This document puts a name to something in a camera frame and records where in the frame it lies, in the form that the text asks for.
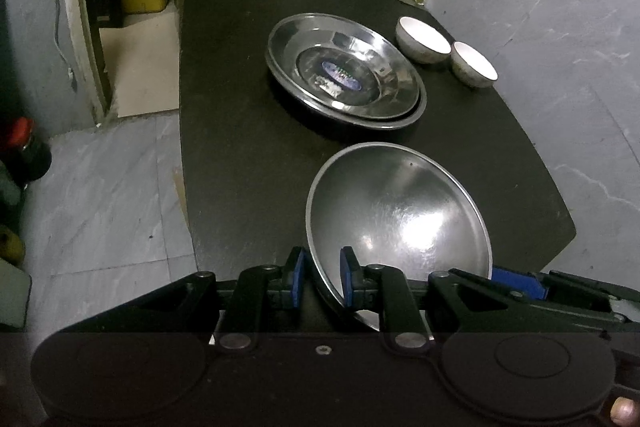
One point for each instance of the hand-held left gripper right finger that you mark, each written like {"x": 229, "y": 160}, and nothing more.
{"x": 348, "y": 277}

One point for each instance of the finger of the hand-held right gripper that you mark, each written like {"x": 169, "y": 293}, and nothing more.
{"x": 520, "y": 284}

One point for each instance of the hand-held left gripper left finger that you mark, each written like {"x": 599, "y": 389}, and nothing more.
{"x": 297, "y": 277}

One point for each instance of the steel bowl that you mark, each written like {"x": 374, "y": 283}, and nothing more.
{"x": 400, "y": 217}

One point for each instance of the large steel plate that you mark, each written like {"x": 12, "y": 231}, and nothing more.
{"x": 385, "y": 124}

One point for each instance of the steel plate with sticker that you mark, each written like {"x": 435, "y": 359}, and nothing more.
{"x": 350, "y": 52}

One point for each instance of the white ceramic bowl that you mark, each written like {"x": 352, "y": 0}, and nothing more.
{"x": 422, "y": 39}
{"x": 472, "y": 64}

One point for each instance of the person's right hand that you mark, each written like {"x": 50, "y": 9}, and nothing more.
{"x": 624, "y": 409}

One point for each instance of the cardboard sheet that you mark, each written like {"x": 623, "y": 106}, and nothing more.
{"x": 145, "y": 72}

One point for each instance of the red-capped dark jar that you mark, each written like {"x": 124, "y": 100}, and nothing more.
{"x": 25, "y": 152}

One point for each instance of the door frame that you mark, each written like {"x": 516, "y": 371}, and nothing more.
{"x": 92, "y": 57}

